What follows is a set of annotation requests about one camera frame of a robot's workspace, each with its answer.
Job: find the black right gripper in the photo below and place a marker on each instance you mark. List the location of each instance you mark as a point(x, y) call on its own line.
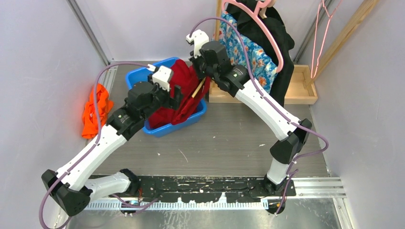
point(195, 61)

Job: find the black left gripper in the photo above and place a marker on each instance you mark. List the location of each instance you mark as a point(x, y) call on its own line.
point(170, 102)

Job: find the wooden hanger with metal hook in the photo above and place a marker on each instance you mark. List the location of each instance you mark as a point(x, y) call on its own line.
point(197, 94)

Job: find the red pleated skirt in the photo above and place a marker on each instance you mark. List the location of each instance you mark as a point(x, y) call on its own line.
point(187, 79)

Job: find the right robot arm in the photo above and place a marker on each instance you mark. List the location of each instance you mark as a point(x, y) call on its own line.
point(288, 129)

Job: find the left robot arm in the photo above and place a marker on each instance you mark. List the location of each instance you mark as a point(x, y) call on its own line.
point(71, 186)

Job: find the pink plastic hanger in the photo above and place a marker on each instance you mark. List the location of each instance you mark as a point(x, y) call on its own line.
point(254, 15)

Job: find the blue plastic bin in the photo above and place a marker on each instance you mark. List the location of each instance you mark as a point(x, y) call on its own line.
point(143, 100)

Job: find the blue floral garment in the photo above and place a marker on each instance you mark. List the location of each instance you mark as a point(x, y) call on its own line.
point(263, 68)

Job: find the wooden rack base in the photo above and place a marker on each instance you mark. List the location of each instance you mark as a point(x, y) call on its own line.
point(299, 92)

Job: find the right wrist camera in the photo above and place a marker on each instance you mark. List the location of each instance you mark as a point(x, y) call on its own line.
point(197, 38)

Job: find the wooden rack post left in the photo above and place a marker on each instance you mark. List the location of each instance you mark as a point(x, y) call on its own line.
point(217, 22)

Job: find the wooden rack post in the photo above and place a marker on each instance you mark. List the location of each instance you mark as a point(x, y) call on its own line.
point(351, 26)
point(217, 22)

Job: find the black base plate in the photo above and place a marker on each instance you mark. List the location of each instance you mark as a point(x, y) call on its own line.
point(170, 189)

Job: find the aluminium frame rail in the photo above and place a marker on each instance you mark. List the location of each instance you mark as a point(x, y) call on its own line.
point(73, 4)

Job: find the wooden rack post right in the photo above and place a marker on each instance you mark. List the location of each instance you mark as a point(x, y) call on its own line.
point(351, 26)

